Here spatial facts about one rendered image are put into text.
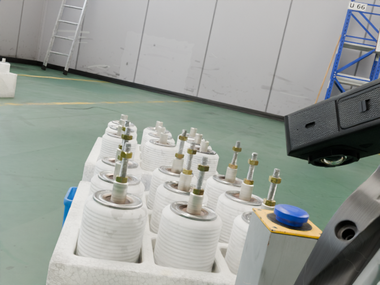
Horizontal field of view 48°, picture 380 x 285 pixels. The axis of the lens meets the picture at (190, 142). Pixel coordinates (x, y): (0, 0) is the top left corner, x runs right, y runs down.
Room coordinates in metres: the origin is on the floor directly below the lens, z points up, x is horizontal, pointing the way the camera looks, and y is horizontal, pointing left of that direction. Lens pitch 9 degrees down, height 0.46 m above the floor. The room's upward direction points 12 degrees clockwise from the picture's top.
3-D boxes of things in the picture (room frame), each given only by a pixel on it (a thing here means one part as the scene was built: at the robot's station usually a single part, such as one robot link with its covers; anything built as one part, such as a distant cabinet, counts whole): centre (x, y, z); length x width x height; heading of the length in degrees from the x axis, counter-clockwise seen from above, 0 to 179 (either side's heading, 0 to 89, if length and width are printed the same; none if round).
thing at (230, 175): (0.89, -0.10, 0.26); 0.02 x 0.02 x 0.03
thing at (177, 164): (0.87, 0.02, 0.26); 0.02 x 0.02 x 0.03
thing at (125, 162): (0.61, 0.09, 0.30); 0.01 x 0.01 x 0.08
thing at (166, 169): (0.87, 0.02, 0.25); 0.08 x 0.08 x 0.01
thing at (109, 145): (1.15, 0.19, 0.16); 0.10 x 0.10 x 0.18
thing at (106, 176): (0.73, 0.11, 0.25); 0.08 x 0.08 x 0.01
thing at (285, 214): (0.48, -0.13, 0.32); 0.04 x 0.04 x 0.02
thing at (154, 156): (1.17, 0.07, 0.16); 0.10 x 0.10 x 0.18
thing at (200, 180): (0.63, -0.03, 0.30); 0.01 x 0.01 x 0.08
